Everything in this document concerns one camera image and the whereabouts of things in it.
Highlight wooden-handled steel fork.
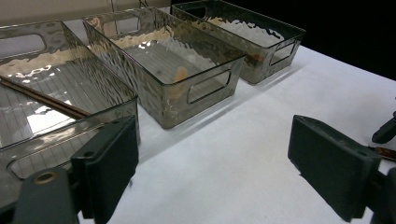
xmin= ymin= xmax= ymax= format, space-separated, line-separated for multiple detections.
xmin=368 ymin=145 xmax=396 ymax=162

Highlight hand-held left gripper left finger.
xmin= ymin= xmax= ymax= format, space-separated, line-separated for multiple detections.
xmin=70 ymin=115 xmax=140 ymax=224

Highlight smoky clear plastic bin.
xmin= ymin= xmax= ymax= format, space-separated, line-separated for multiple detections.
xmin=81 ymin=7 xmax=247 ymax=130
xmin=0 ymin=20 xmax=141 ymax=209
xmin=170 ymin=0 xmax=307 ymax=86

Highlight dark brown wooden chopstick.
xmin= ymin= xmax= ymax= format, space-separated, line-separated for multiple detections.
xmin=0 ymin=74 xmax=90 ymax=116
xmin=0 ymin=77 xmax=92 ymax=120

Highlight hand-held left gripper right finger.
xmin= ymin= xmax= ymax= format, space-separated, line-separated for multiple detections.
xmin=287 ymin=114 xmax=382 ymax=223

